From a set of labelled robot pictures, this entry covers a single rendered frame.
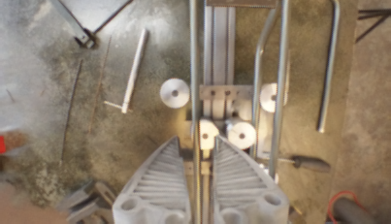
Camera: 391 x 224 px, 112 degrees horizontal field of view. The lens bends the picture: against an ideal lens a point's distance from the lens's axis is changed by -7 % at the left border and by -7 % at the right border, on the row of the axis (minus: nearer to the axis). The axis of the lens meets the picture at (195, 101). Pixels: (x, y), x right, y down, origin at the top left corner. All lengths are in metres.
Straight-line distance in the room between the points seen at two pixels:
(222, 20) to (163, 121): 0.26
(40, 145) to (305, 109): 0.68
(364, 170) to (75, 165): 2.34
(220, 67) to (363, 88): 1.77
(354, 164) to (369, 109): 0.57
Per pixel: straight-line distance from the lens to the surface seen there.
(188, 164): 0.34
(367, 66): 2.00
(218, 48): 0.32
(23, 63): 0.53
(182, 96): 0.25
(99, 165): 0.46
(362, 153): 2.20
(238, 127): 0.27
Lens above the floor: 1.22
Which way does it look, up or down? 82 degrees down
